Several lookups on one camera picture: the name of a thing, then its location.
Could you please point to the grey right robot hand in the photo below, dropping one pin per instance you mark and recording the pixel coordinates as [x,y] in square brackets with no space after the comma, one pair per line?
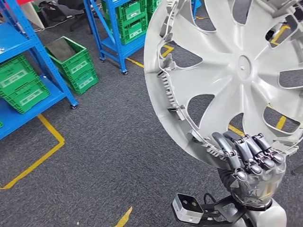
[258,185]

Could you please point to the pale grey wheel hubcap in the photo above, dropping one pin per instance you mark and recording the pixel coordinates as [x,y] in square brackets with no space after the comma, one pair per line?
[224,94]

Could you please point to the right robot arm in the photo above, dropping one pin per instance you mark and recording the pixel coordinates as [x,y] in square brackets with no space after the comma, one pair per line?
[272,217]

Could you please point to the blue metal shelf rack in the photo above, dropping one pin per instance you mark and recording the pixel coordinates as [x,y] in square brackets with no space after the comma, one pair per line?
[13,37]
[115,31]

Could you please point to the green plastic crate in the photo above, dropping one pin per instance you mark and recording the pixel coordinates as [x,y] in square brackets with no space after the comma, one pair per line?
[123,9]
[66,70]
[153,7]
[9,100]
[21,62]
[73,87]
[122,34]

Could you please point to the black bag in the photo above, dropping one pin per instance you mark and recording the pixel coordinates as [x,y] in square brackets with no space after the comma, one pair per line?
[51,9]

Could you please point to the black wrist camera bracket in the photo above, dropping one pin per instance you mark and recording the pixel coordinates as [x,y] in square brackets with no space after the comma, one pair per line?
[227,206]

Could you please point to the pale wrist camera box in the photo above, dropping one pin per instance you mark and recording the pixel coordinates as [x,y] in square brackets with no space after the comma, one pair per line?
[187,214]

